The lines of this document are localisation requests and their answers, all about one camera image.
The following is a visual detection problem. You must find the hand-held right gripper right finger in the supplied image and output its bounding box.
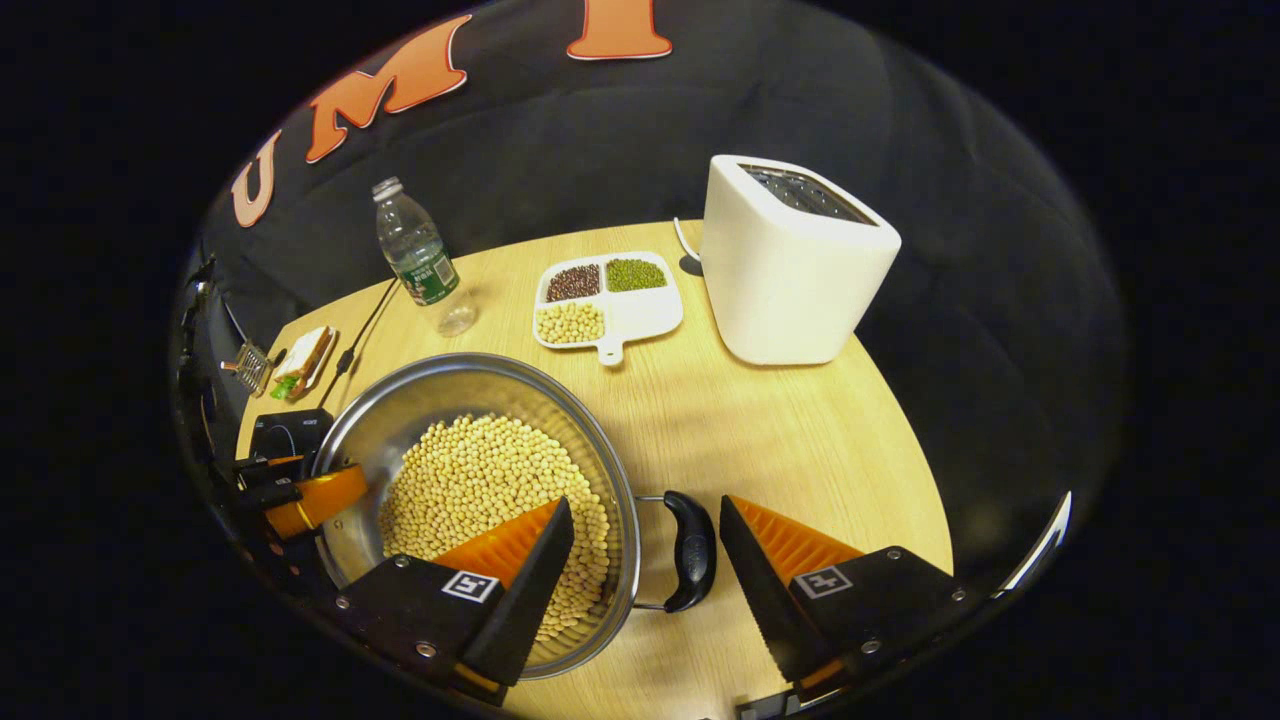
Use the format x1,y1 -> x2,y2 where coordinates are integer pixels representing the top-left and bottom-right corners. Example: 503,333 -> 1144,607
718,494 -> 969,706

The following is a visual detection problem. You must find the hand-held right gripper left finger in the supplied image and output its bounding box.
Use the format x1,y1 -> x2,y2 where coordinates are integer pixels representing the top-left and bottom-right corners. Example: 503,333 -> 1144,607
333,497 -> 576,706

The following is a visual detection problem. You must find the stainless steel pot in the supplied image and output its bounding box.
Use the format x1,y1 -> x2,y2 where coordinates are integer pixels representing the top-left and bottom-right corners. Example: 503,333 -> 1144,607
310,352 -> 719,681

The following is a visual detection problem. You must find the sandwich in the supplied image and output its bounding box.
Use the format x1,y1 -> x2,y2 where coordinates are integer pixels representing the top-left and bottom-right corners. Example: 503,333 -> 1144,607
270,325 -> 338,403

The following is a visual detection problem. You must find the large pile of soybeans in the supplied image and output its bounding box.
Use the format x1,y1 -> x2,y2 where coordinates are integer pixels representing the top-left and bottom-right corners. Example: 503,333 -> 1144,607
378,413 -> 611,643

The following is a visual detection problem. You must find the clear water bottle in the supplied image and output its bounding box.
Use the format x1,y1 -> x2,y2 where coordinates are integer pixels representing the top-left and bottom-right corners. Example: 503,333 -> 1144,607
372,177 -> 478,337

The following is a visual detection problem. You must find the small portion of soybeans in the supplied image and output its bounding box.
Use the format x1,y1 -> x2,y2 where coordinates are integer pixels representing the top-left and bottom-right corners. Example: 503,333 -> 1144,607
536,302 -> 605,346

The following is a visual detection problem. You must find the white divided dish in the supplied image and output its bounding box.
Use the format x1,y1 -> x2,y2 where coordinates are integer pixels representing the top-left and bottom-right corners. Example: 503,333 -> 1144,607
532,251 -> 685,367

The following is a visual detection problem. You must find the white toaster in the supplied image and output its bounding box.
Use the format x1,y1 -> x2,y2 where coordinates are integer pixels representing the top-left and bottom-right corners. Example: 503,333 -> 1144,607
700,154 -> 903,367

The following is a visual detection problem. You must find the portion of brown beans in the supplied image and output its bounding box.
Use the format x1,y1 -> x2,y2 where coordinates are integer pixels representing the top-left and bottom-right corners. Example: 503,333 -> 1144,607
545,264 -> 602,303

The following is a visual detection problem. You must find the portion of green beans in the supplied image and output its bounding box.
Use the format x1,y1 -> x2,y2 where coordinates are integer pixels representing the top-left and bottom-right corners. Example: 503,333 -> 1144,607
605,258 -> 667,293

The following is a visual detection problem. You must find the black power cable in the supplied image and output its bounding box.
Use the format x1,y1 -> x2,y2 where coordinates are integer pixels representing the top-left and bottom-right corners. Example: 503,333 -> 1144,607
317,277 -> 401,409

